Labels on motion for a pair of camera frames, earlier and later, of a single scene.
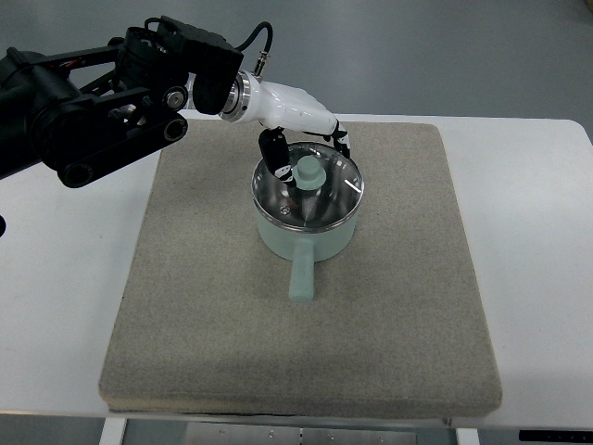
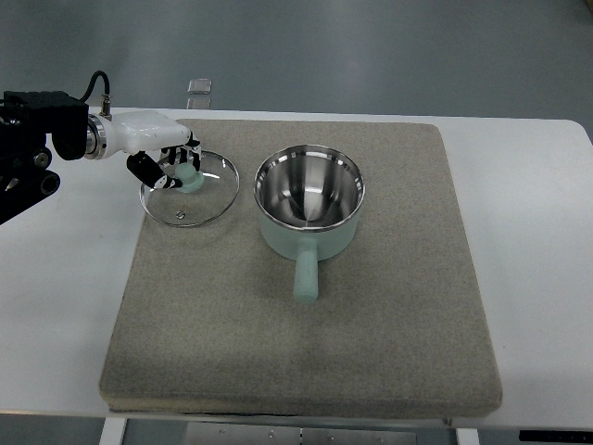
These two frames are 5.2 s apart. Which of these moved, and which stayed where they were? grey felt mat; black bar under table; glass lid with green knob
Moved: glass lid with green knob
Stayed: black bar under table; grey felt mat
